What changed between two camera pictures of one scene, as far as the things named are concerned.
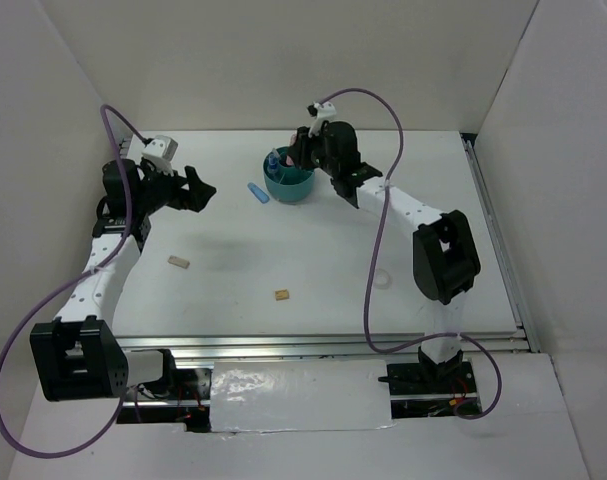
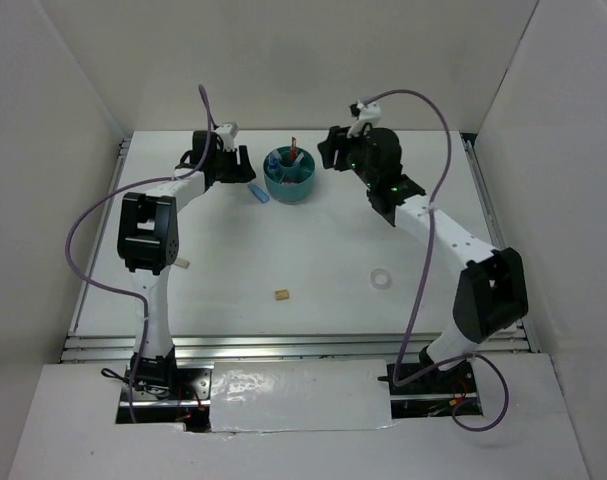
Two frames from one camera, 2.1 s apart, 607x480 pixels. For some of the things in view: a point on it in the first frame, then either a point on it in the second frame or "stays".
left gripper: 196,198 to 241,173
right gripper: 296,152 to 339,136
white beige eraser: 179,261 stays
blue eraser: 258,193 stays
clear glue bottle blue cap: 274,159 stays
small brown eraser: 282,294 stays
